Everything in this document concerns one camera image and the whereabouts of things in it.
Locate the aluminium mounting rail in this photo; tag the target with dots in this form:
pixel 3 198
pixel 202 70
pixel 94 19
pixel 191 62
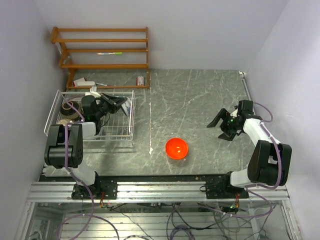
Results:
pixel 149 192

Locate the white box under shelf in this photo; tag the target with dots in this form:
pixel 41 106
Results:
pixel 82 82

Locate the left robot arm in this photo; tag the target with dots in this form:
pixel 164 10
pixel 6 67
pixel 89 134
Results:
pixel 64 148

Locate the green white pen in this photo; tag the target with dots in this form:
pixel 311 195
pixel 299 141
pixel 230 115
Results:
pixel 109 53

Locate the orange bowl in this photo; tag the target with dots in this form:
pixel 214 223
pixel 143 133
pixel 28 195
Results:
pixel 176 148

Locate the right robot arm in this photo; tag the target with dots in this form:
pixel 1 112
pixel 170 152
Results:
pixel 270 161

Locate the brown patterned bowl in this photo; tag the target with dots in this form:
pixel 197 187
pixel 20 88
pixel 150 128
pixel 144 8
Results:
pixel 70 110

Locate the plain white bowl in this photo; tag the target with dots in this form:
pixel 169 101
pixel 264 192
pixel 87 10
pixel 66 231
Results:
pixel 88 136

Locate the black bowl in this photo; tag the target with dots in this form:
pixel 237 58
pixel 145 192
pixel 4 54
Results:
pixel 64 121

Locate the wooden shelf rack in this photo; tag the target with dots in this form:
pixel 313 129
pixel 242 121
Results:
pixel 66 62

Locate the blue floral bowl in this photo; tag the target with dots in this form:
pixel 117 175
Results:
pixel 126 107

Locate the red white small box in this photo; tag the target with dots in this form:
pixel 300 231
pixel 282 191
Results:
pixel 140 81

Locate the white wire dish rack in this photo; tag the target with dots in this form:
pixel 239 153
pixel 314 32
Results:
pixel 114 127

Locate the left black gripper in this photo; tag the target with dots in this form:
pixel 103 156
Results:
pixel 116 100

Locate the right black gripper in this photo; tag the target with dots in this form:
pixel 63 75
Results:
pixel 223 114

